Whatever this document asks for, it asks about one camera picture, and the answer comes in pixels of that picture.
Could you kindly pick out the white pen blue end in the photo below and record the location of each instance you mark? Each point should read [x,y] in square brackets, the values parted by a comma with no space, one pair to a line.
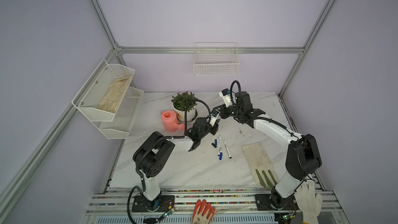
[216,142]

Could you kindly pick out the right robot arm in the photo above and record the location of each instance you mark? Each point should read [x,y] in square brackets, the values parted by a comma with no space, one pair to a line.
[303,156]

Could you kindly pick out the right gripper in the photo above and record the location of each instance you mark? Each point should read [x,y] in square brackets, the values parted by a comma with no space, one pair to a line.
[226,109]

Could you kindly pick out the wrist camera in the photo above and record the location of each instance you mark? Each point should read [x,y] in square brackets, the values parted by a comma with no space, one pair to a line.
[226,96]
[214,115]

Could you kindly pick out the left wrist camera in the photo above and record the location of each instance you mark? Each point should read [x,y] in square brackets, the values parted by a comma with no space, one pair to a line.
[214,115]

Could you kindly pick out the white two-tier mesh shelf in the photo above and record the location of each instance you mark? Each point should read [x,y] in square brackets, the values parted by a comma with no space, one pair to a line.
[113,126]

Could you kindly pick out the white pen right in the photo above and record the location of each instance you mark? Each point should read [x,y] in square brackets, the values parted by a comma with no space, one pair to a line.
[227,149]

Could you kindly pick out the white pen with blue cap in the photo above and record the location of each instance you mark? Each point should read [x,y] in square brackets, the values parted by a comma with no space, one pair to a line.
[220,147]

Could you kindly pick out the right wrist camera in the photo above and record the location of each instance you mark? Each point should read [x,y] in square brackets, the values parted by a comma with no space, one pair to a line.
[226,96]

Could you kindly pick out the beige green work glove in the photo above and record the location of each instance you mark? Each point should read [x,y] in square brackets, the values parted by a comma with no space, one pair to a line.
[260,165]

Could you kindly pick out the green potted plant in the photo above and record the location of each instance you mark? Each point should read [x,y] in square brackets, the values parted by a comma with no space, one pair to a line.
[183,107]

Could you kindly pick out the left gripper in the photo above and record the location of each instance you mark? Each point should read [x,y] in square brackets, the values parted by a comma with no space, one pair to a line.
[213,127]

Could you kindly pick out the orange rubber glove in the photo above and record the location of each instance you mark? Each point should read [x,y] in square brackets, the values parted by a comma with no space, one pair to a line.
[203,212]

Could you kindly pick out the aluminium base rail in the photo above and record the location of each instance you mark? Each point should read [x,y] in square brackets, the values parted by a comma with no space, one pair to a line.
[244,206]

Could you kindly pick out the white wire wall basket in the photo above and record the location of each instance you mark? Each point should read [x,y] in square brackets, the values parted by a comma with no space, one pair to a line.
[215,59]

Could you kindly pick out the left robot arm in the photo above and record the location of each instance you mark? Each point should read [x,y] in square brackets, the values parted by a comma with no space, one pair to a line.
[151,158]

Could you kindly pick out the white knit glove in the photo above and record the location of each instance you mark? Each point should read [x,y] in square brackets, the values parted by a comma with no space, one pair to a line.
[309,202]

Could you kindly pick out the pink watering can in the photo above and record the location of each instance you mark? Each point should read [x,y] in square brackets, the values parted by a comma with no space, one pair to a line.
[170,122]

